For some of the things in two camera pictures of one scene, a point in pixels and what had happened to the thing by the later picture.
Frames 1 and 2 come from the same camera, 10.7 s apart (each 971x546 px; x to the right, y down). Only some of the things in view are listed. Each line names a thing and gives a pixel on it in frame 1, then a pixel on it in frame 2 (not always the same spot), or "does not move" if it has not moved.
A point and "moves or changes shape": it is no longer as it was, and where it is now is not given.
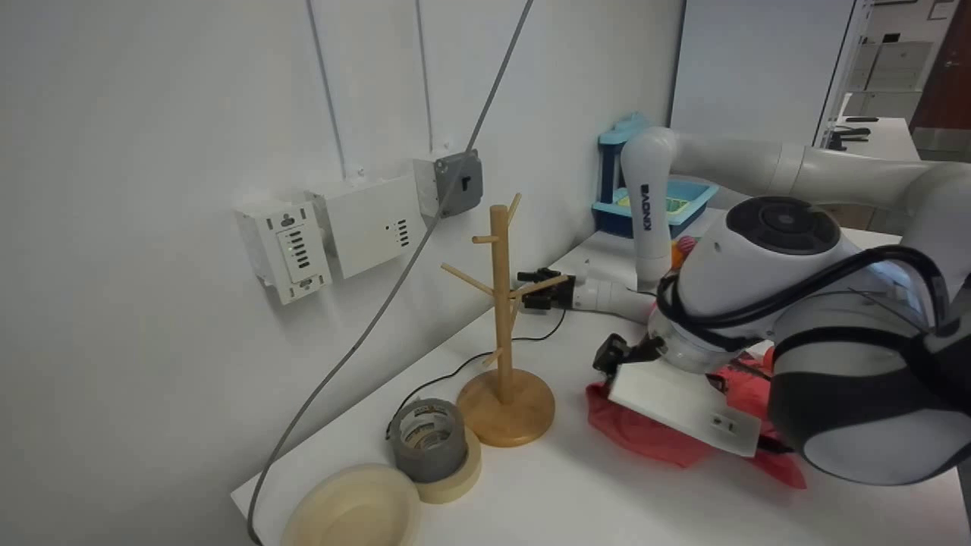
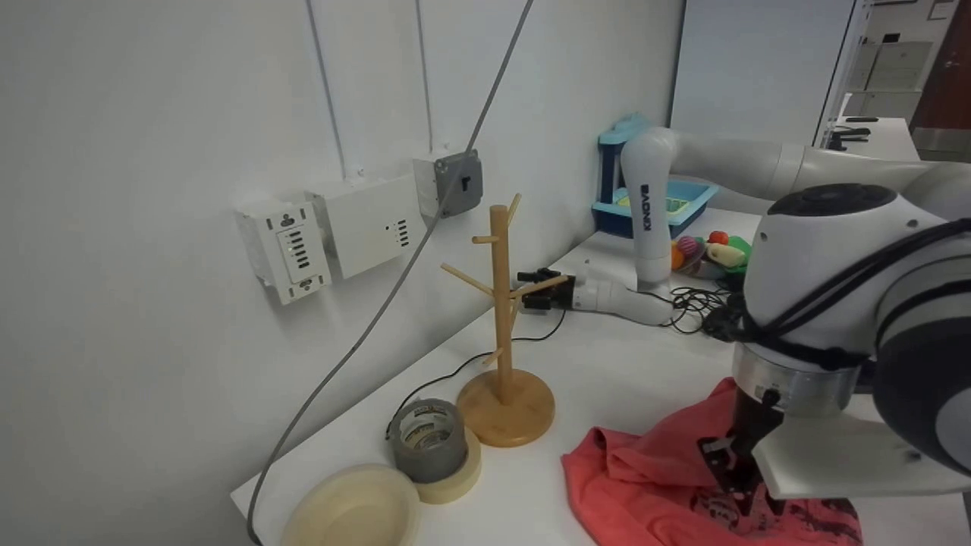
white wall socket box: (291, 244) does not move
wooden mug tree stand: (505, 407) does not move
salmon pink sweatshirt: (748, 373) moves or changes shape
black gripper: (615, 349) → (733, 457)
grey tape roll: (429, 439) does not move
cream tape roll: (463, 484) does not move
